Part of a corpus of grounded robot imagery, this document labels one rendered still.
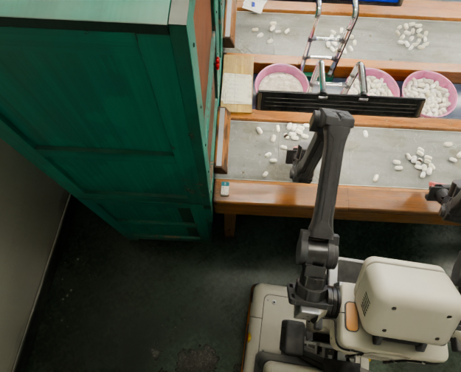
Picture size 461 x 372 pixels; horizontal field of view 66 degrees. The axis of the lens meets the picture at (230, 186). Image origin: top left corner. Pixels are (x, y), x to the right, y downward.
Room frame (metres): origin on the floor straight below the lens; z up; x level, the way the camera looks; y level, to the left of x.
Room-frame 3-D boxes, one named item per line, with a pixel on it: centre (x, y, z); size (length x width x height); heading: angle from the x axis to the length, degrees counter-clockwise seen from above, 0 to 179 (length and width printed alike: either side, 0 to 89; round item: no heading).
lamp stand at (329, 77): (1.26, -0.41, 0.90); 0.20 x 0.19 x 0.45; 89
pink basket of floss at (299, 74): (1.06, -0.24, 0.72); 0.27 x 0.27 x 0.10
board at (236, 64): (1.07, -0.02, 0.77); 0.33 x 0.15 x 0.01; 179
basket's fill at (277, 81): (1.06, -0.24, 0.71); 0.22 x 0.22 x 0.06
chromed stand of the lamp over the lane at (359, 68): (0.86, -0.41, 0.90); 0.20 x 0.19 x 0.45; 89
